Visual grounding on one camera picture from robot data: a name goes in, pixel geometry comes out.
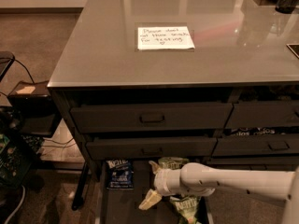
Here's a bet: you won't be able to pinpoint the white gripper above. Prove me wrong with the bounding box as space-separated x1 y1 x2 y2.
138 161 181 210

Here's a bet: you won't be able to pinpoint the dark grey drawer cabinet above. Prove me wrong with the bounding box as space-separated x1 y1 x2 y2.
47 0 299 213

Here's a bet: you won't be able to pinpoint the white handwritten paper note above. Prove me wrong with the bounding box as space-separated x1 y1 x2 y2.
137 26 194 50

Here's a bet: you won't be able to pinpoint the top right drawer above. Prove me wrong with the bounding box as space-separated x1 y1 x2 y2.
226 101 299 129

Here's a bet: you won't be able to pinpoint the green Kettle bag back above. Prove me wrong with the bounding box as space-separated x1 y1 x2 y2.
158 157 190 170

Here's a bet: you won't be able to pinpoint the black box with label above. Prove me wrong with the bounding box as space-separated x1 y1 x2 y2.
7 81 62 137

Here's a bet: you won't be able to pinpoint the bottom right drawer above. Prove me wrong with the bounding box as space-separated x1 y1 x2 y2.
205 156 299 171

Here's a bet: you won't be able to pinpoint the dark crate of snacks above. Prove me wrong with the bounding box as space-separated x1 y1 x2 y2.
0 133 35 189

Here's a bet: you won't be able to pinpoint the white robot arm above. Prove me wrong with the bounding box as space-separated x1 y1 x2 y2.
138 161 299 224

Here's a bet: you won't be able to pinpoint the white cable on floor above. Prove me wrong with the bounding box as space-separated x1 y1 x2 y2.
3 185 26 224

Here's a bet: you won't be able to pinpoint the dark tablet on counter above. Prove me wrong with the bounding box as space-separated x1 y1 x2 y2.
286 44 299 59

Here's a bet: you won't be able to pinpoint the top left drawer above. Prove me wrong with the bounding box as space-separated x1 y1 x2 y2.
70 103 233 133

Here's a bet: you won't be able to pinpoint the open bottom left drawer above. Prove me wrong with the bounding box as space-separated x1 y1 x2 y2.
94 158 215 224

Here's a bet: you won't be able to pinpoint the green kettle bag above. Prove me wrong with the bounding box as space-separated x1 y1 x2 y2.
158 157 190 170
170 196 202 224

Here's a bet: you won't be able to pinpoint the green Kettle bag front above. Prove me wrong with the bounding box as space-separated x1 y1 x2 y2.
170 196 202 224

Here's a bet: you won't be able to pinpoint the middle right drawer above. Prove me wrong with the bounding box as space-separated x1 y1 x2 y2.
212 134 299 157

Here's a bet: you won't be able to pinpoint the blue Kettle chip bag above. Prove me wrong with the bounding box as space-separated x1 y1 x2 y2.
107 159 134 189

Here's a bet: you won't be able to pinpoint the middle left drawer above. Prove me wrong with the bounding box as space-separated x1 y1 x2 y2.
86 136 217 160

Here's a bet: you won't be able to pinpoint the dark snack bags in drawer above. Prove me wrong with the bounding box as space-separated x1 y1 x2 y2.
223 126 299 136

